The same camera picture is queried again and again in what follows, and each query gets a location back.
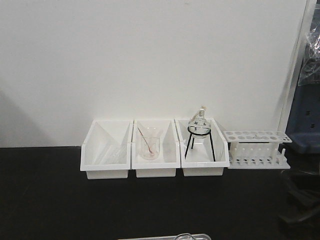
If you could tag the clear glass beaker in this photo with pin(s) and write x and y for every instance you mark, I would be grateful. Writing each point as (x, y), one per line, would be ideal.
(184, 236)

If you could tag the beaker with red rod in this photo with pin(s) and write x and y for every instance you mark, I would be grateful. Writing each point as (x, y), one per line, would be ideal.
(150, 143)

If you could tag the silver metal tray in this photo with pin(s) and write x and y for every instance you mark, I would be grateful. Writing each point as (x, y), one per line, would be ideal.
(201, 236)

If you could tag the middle white storage bin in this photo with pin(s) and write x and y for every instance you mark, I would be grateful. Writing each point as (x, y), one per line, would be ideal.
(169, 157)

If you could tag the white storage bin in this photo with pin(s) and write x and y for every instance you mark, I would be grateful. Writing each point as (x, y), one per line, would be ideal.
(199, 160)
(106, 150)
(169, 157)

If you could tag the glass alcohol lamp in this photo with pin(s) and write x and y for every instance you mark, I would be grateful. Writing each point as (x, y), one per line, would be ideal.
(198, 126)

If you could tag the right white storage bin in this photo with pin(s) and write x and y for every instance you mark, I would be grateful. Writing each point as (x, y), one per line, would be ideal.
(199, 160)

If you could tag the left white storage bin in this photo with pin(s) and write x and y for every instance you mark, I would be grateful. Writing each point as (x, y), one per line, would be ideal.
(106, 150)

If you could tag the white test tube rack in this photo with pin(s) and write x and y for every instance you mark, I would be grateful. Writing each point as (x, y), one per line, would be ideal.
(256, 149)

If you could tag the dark blue plastic crate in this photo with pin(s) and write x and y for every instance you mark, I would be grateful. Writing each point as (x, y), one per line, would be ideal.
(303, 126)

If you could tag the clear plastic bag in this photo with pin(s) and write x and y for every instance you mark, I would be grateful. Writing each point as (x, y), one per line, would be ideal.
(310, 71)

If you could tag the black wire tripod stand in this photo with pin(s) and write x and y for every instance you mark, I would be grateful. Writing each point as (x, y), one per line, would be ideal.
(190, 145)

